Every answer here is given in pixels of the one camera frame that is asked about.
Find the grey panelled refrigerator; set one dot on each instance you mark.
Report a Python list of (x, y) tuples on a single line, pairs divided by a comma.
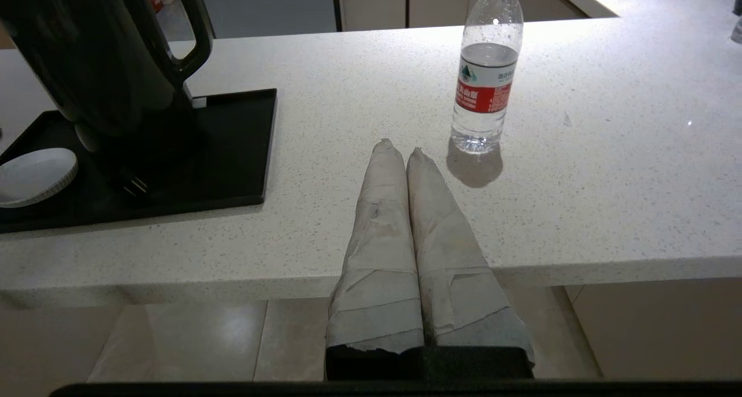
[(266, 8)]

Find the grey lower cabinet door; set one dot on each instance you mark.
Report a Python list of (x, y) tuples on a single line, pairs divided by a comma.
[(374, 3), (437, 3)]

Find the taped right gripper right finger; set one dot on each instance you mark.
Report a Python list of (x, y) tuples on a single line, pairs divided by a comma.
[(452, 269)]

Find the grey counter drawer unit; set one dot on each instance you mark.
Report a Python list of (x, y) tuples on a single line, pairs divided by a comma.
[(550, 3)]

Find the black electric kettle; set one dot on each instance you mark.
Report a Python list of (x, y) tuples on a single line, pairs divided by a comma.
[(98, 66)]

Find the black rectangular serving tray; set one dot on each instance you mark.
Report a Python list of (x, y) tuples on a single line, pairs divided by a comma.
[(237, 153)]

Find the white round saucer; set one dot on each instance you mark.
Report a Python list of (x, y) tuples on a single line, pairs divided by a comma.
[(32, 177)]

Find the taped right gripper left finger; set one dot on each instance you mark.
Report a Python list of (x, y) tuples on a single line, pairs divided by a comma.
[(379, 258)]

